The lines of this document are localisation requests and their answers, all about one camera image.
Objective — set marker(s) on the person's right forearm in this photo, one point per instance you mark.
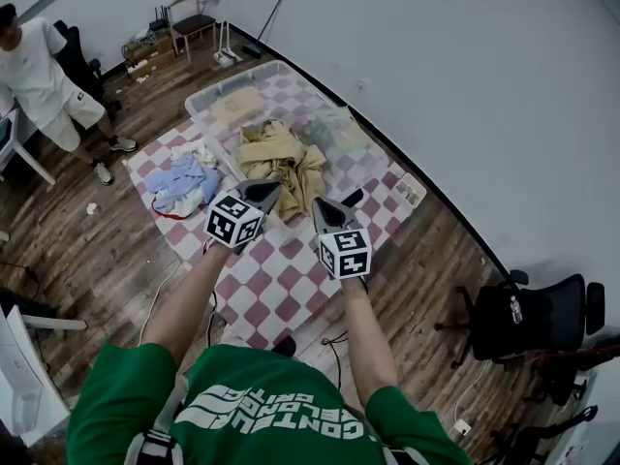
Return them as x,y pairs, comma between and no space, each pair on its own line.
368,342

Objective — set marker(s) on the green head broom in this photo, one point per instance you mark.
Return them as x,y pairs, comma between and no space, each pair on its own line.
252,50

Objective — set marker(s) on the black mesh office chair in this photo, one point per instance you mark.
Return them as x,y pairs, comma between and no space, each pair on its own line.
567,318

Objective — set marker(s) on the white desk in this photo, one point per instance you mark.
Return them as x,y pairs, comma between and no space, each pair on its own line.
29,158

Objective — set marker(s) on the cream flat paper bag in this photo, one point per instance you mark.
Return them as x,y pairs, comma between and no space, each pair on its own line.
237,107

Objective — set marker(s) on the clear water bottle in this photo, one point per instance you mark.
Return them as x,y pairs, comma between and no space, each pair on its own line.
516,310

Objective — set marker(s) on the white plug adapter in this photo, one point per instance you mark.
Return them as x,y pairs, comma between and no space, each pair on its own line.
462,427

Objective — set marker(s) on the tan yellow garment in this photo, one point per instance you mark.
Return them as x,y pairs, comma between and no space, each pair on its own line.
271,158

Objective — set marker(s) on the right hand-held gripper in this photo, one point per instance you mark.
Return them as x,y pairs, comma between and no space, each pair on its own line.
346,255

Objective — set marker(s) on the red white checkered table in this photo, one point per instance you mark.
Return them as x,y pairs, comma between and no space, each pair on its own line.
286,303

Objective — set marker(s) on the person's left black shoe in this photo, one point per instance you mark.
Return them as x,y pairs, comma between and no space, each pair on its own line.
284,346

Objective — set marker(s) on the green printed t-shirt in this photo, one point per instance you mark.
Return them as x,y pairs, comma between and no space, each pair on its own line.
271,376

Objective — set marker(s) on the black router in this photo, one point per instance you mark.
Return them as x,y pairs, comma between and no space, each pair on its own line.
157,24

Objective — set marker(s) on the clear plastic storage bin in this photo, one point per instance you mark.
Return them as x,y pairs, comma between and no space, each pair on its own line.
286,95

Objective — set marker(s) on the person's left forearm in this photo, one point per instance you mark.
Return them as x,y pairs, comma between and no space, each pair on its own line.
189,303

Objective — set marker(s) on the wooden chair dark seat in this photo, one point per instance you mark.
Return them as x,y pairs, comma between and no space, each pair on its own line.
194,22

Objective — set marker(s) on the white dustpan stand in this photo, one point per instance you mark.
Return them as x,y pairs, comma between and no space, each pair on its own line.
225,58

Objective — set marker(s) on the light blue clothes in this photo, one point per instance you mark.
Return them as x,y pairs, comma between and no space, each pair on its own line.
186,179

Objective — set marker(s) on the crumpled white paper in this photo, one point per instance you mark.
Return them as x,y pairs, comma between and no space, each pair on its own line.
91,207

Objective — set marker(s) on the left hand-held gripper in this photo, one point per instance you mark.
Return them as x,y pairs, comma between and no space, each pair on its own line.
232,221

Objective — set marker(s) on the white plastic container with items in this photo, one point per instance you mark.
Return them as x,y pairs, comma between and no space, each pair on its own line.
412,189

